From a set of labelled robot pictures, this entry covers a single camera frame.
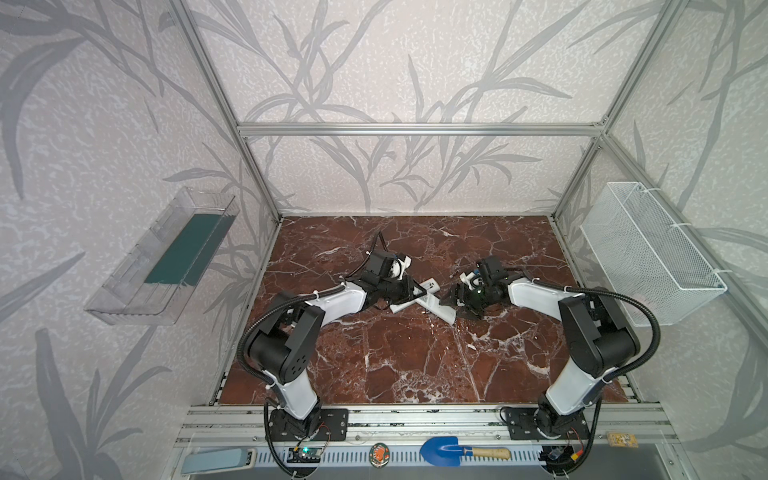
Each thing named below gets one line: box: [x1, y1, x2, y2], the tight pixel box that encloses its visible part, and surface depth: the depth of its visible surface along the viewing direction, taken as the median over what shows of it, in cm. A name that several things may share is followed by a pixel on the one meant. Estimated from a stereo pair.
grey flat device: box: [181, 448, 257, 475], surface depth 67 cm
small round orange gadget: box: [368, 442, 391, 469], surface depth 71 cm
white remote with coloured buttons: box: [416, 293, 456, 325], surface depth 91 cm
